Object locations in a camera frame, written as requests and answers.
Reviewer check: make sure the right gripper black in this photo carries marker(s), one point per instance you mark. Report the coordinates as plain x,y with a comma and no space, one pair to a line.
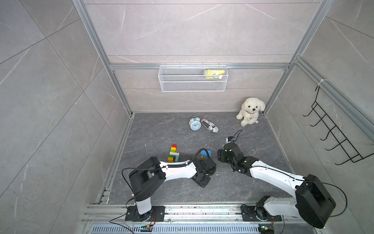
220,155

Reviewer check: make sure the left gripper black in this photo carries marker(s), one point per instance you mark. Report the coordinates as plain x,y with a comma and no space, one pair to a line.
206,182

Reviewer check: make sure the blue long lego brick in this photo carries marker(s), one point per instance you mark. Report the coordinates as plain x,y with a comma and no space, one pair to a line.
206,153

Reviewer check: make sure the cream long lego brick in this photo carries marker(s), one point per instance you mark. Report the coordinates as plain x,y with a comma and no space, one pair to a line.
174,156

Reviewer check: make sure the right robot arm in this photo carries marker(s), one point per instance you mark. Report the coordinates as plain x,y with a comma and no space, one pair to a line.
309,199

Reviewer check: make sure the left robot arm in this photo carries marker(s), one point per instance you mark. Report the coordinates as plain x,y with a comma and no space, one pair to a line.
146,179

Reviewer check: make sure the white plush dog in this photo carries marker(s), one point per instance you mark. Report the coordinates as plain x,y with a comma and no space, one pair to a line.
250,109

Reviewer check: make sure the blue alarm clock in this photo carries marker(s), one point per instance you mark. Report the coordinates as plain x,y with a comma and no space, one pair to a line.
195,123

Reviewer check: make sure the yellow sponge in basket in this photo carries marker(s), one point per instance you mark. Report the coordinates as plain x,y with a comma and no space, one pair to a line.
214,73

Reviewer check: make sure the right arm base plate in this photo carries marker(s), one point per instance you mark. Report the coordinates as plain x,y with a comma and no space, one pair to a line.
252,213

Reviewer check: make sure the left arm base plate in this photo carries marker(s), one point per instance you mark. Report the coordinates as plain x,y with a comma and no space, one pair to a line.
156,214

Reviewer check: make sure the white wire mesh basket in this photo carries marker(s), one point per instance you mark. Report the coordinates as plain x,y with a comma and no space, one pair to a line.
190,78

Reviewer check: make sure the black wire hook rack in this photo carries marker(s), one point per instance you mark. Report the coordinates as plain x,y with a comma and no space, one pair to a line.
341,141

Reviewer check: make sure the aluminium mounting rail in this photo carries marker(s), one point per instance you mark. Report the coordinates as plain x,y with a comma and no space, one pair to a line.
171,213

